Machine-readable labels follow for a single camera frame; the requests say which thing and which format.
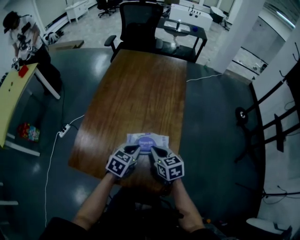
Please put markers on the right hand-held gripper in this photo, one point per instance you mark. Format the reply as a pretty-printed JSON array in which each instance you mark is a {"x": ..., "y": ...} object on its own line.
[{"x": 170, "y": 167}]

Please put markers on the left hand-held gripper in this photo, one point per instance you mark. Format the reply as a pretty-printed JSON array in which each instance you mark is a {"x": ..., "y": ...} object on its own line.
[{"x": 118, "y": 164}]

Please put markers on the wet wipes pack purple lid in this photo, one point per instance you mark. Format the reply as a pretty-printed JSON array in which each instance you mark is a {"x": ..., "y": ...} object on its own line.
[{"x": 146, "y": 141}]

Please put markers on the person's left forearm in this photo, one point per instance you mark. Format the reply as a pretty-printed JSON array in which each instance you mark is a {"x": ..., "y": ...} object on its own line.
[{"x": 98, "y": 201}]

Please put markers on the person's right forearm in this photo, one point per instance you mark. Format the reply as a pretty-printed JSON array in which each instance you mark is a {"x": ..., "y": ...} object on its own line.
[{"x": 186, "y": 206}]

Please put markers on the person's dark clothing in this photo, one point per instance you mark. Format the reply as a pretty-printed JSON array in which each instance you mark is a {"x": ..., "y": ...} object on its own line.
[{"x": 140, "y": 218}]

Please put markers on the white power strip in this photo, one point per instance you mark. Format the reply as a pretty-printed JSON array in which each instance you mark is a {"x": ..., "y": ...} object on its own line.
[{"x": 64, "y": 130}]

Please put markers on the colourful packet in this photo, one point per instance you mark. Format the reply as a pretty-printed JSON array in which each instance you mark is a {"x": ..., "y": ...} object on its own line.
[{"x": 29, "y": 132}]

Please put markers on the black metal stand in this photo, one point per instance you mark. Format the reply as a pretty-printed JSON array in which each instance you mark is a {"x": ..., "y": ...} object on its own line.
[{"x": 257, "y": 112}]

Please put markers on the black mesh office chair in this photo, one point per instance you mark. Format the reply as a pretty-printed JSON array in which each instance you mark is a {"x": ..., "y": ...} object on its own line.
[{"x": 138, "y": 25}]

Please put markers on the flat cardboard box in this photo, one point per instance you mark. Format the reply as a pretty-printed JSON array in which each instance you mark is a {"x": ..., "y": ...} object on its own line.
[{"x": 68, "y": 44}]

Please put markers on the black metal table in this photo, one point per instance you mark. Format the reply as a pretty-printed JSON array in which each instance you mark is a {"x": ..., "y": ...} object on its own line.
[{"x": 199, "y": 35}]

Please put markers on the white tray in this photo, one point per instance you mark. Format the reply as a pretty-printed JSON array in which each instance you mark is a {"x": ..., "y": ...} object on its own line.
[{"x": 175, "y": 26}]

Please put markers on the blue ball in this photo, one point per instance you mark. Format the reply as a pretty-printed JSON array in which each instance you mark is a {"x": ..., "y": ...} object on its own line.
[{"x": 195, "y": 29}]

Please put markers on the white curved object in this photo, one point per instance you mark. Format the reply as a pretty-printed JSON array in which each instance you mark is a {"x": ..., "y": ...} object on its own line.
[{"x": 264, "y": 226}]

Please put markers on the dark bottle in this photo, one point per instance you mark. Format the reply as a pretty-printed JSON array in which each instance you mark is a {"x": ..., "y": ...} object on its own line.
[{"x": 179, "y": 24}]

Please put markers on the light wooden desk white legs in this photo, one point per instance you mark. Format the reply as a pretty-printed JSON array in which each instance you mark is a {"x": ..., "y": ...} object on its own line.
[{"x": 11, "y": 93}]

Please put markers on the red flat item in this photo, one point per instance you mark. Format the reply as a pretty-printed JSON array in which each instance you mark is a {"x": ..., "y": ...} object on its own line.
[{"x": 23, "y": 71}]

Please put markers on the white device with black parts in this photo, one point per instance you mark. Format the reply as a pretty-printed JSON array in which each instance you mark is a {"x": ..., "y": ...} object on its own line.
[{"x": 51, "y": 37}]

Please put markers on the white low cabinet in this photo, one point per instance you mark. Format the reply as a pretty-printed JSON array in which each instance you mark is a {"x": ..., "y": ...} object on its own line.
[{"x": 187, "y": 16}]

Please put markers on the black swivel chair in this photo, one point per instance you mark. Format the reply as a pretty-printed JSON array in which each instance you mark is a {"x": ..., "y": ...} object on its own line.
[{"x": 106, "y": 8}]

